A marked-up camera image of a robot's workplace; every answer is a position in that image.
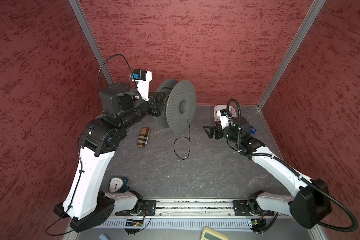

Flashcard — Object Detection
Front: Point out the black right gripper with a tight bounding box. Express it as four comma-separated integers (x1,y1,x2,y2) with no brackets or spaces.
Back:
202,120,241,143

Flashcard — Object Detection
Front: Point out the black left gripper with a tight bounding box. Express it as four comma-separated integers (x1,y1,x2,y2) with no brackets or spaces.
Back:
119,91,165,130

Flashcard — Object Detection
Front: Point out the grey perforated cable spool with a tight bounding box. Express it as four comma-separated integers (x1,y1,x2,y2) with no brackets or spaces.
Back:
155,79,197,134

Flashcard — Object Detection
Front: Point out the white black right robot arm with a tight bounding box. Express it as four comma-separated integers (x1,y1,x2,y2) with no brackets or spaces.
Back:
203,126,332,229

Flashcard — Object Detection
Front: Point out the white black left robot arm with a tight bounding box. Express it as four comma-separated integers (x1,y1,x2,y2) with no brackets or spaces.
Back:
54,83,166,233

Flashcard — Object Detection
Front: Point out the white plastic tray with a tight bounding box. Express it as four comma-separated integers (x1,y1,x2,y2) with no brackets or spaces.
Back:
214,105,237,122

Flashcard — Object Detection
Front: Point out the plaid fabric glasses case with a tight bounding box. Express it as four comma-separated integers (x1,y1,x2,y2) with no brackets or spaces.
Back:
137,127,150,149

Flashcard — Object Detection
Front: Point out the blue stapler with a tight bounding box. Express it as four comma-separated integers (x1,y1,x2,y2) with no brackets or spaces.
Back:
250,126,256,135

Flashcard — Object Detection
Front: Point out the beige device at bottom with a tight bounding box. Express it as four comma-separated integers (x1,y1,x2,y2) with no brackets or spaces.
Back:
200,227,230,240

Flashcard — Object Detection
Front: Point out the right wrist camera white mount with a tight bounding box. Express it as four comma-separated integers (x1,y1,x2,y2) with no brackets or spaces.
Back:
216,110,234,129

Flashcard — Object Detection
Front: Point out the black corrugated cable conduit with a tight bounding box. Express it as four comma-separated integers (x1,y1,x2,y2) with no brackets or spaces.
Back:
226,98,359,233

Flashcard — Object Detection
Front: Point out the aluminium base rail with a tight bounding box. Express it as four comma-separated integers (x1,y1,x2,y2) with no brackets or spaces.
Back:
98,199,275,232

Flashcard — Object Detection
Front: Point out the aluminium corner post left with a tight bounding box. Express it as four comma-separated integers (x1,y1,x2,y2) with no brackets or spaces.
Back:
69,0,114,84

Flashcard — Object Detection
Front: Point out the aluminium corner post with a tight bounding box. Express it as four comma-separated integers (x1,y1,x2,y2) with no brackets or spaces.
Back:
257,0,326,111
69,0,114,84

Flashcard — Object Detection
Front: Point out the aluminium corner post right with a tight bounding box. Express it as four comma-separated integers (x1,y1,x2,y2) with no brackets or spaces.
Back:
257,0,326,111

